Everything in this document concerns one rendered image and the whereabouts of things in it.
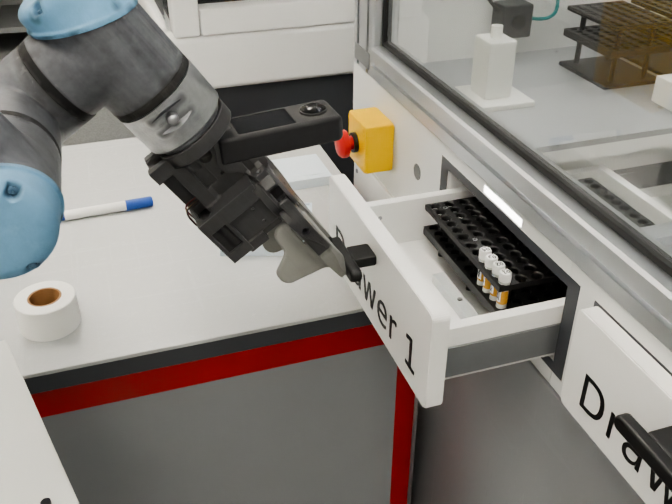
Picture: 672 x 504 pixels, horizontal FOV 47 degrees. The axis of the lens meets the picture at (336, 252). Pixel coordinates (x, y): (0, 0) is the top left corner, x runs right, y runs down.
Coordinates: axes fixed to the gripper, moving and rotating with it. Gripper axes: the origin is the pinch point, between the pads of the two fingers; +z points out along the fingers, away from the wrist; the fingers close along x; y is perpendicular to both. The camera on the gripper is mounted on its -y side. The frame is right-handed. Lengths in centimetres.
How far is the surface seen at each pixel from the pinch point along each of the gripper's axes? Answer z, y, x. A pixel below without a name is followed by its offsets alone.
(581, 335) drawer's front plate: 10.4, -13.0, 18.2
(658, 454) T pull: 8.0, -10.8, 32.4
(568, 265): 8.7, -16.4, 12.4
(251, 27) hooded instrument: 6, -8, -80
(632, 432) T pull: 7.9, -10.5, 29.9
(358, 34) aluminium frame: 4.5, -19.5, -45.4
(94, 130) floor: 62, 70, -265
